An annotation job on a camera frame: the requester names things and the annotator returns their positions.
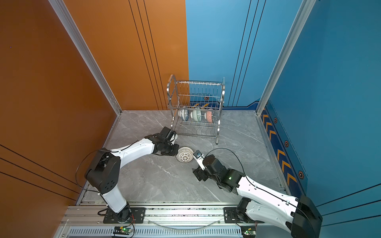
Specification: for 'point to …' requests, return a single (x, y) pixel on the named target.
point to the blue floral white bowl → (183, 114)
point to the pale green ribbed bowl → (196, 115)
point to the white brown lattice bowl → (185, 154)
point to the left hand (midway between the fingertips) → (179, 150)
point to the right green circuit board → (248, 231)
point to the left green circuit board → (122, 230)
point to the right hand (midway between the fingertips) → (199, 163)
